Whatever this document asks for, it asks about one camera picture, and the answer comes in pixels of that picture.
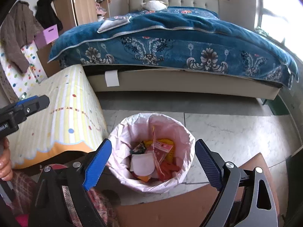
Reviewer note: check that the dark green box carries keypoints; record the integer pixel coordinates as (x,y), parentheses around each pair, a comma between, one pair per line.
(279,105)

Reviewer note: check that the striped yellow tablecloth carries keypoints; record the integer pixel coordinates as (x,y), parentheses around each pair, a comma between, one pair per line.
(59,123)

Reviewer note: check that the trash bin with pink liner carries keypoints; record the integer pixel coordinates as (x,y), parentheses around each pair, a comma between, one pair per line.
(142,186)

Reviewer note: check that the red plaid trousers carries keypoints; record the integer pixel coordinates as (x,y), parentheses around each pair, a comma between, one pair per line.
(101,203)

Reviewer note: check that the purple plastic basket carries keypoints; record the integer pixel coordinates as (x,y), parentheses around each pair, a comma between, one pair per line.
(48,36)

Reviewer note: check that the white pillow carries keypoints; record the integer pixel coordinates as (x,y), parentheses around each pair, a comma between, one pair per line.
(153,5)

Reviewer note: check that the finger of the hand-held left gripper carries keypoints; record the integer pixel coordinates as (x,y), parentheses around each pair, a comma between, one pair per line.
(35,105)

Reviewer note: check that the white bed tag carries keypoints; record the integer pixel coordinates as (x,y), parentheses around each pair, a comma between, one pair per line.
(112,78)

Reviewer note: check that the orange snack wrapper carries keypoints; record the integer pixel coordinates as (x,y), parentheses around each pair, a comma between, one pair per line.
(169,167)

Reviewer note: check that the yellow orange wrapper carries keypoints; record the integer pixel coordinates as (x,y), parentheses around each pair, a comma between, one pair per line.
(143,177)

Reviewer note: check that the window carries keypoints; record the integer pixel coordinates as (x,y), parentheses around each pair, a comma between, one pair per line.
(277,4)

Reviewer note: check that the person's left hand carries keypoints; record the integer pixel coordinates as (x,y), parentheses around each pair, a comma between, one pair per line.
(4,163)

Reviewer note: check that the white dotted board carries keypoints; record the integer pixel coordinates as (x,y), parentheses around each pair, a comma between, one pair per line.
(30,71)

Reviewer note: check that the teal snack wrapper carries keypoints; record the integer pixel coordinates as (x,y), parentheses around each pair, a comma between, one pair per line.
(139,149)

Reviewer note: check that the black coat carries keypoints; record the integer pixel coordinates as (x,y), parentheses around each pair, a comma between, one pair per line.
(47,14)

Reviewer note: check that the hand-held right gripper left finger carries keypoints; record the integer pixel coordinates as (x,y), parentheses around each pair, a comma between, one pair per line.
(98,165)

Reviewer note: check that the yellow foam net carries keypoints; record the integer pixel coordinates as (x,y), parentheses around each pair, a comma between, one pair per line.
(171,155)

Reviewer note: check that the wooden wardrobe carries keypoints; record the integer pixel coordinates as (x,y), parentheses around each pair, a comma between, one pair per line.
(82,2)

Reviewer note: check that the brown fuzzy coat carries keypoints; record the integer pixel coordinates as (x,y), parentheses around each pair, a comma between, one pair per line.
(16,40)

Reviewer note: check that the beige upholstered bed frame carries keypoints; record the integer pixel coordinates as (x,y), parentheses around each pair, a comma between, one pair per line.
(189,82)

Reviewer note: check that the blue floral blanket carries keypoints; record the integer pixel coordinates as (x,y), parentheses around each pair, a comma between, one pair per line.
(177,33)

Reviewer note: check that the grey folded cloth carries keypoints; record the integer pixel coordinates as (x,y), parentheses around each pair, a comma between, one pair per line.
(111,24)

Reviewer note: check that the white round pad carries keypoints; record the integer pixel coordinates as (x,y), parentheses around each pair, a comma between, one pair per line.
(142,165)

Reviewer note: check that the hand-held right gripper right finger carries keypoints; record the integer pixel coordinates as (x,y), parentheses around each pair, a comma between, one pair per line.
(208,163)

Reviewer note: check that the clear red packet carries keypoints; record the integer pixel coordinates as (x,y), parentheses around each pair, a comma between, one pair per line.
(162,150)

